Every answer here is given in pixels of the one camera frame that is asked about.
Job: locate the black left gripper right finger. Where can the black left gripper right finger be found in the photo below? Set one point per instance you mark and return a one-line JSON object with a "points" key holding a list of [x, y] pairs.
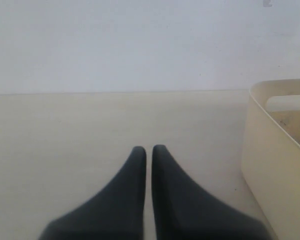
{"points": [[183, 210]]}

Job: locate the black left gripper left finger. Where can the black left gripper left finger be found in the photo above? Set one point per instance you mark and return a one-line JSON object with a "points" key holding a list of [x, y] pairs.
{"points": [[114, 213]]}

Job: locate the large cream plastic bin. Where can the large cream plastic bin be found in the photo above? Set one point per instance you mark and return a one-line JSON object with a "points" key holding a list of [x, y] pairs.
{"points": [[271, 156]]}

